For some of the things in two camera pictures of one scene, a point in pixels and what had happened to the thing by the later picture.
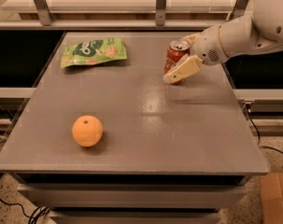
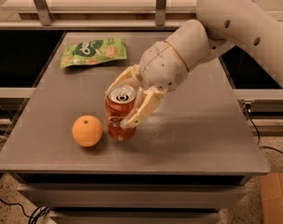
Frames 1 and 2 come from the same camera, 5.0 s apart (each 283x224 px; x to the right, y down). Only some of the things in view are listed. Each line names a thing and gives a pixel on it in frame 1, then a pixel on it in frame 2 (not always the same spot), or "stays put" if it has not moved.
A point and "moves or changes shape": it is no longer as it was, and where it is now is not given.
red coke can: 176,51 moves or changes shape
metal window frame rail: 47,21 stays put
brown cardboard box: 275,198 stays put
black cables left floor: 34,216 stays put
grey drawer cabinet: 103,138 stays put
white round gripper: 206,46 → 162,66
